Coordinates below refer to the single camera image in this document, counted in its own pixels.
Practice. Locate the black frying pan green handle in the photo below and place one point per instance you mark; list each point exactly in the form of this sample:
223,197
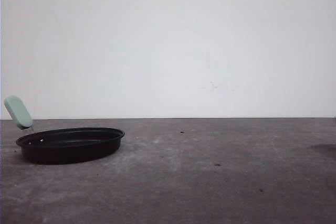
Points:
72,145

